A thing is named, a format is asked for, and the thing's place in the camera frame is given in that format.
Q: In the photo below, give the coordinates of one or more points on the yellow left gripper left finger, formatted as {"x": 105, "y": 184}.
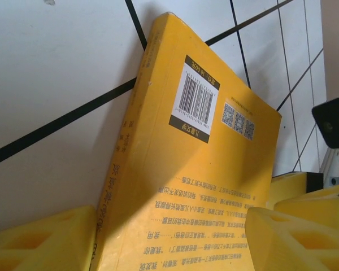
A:
{"x": 39, "y": 242}

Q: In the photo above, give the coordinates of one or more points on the yellow book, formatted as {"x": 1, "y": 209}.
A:
{"x": 192, "y": 169}

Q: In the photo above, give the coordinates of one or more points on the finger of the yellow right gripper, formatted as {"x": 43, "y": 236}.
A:
{"x": 322, "y": 209}
{"x": 288, "y": 189}

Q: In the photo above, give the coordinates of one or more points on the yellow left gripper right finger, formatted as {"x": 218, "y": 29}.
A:
{"x": 299, "y": 248}

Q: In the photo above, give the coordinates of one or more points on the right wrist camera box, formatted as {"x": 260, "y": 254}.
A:
{"x": 332, "y": 124}

